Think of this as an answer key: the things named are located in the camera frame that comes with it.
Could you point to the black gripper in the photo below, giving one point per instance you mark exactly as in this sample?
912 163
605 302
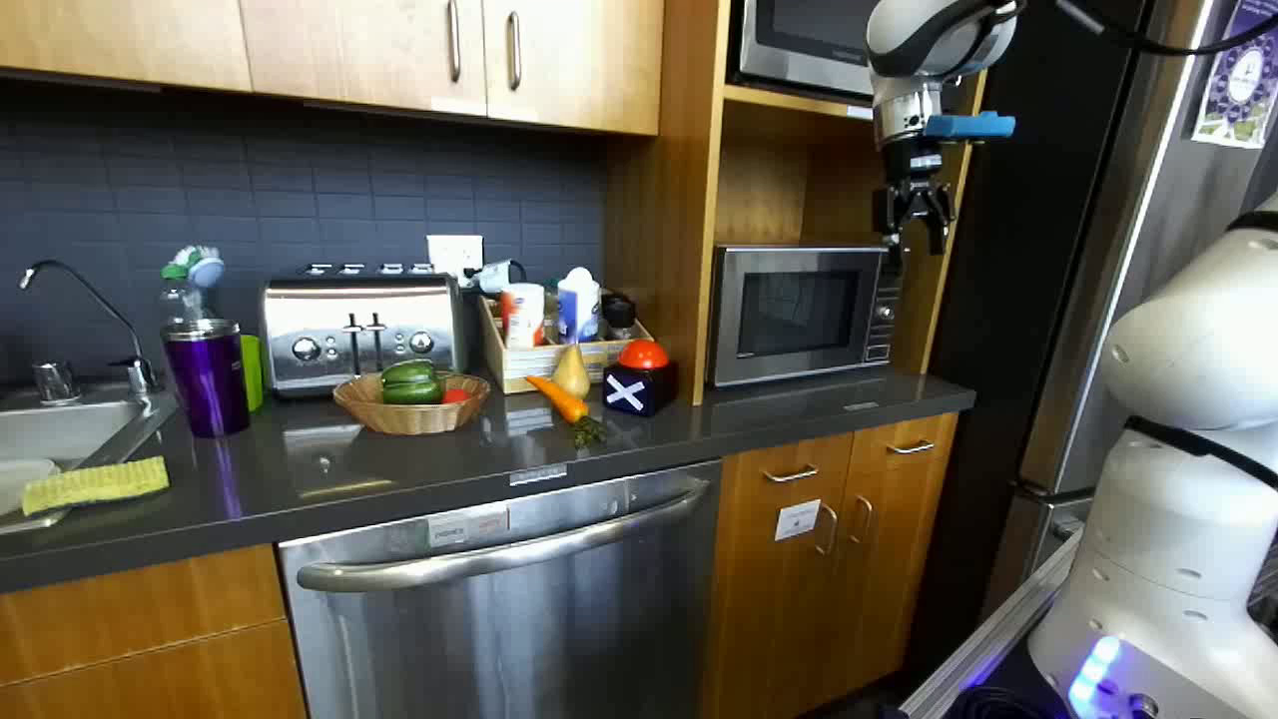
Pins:
914 167

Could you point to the red strawberry toy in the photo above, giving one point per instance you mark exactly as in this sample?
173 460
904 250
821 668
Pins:
456 396

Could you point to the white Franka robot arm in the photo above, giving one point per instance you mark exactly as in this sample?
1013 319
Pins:
1200 360

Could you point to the grey robot base cart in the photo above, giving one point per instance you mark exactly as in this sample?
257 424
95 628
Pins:
983 660

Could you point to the yellow pear toy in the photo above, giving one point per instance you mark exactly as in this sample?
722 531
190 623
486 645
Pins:
572 371

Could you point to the orange carrot toy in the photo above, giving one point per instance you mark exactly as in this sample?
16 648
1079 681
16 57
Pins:
559 402

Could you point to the green bell pepper toy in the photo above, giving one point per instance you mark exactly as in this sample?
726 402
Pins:
410 380

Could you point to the small silver microwave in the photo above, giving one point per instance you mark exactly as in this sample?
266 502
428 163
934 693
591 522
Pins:
800 315

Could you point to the large built-in microwave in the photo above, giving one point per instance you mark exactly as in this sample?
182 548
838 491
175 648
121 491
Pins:
804 41

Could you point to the stainless steel fridge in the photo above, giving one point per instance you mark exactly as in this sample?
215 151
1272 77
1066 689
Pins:
1131 202

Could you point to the tall wooden shelf cabinet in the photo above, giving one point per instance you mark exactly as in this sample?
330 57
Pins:
665 202

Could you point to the dark round ball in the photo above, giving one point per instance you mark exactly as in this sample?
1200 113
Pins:
617 311

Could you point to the white label on cabinet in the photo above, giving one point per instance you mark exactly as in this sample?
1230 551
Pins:
796 522

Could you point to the black pot with white cross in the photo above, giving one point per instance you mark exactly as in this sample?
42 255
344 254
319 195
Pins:
640 384

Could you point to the wooden lower cabinet door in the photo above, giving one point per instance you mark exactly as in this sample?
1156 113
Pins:
772 601
900 562

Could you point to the wooden cabinet door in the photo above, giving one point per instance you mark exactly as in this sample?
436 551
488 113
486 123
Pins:
772 601
121 36
360 46
900 562
583 61

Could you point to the white bottle with blue label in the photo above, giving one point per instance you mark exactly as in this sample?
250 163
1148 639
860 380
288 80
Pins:
579 306

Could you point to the purple white poster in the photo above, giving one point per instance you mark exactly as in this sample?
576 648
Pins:
1240 80

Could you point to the wooden upper cabinet door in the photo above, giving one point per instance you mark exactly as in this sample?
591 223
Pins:
121 36
583 61
360 46

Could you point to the orange and white carton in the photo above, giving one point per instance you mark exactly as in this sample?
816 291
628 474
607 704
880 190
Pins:
524 315

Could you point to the cardboard caddy box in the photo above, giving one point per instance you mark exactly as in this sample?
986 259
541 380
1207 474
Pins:
532 363

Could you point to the round wicker basket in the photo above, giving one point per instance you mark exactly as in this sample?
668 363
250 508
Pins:
406 415

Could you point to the stainless steel dishwasher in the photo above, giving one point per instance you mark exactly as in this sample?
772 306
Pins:
505 611

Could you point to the silver toaster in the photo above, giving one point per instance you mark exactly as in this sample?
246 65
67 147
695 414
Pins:
360 331

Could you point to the green cup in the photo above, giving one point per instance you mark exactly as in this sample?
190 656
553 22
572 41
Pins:
253 371

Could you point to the bottle with green blue cap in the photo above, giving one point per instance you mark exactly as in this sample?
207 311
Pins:
193 282

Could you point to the purple tumbler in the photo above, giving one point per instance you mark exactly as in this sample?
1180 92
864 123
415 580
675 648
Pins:
205 380

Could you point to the chrome sink faucet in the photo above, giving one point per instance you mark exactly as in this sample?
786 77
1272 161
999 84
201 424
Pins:
134 348

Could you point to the yellow sponge cloth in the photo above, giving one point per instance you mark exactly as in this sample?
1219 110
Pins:
94 484

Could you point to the small chrome sink knob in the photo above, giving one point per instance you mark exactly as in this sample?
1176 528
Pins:
50 380

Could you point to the wide wooden lower cabinet front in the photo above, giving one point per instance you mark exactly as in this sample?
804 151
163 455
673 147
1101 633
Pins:
134 639

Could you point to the steel sink basin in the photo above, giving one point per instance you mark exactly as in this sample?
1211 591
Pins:
53 432

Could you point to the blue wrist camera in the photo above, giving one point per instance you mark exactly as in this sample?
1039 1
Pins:
970 123

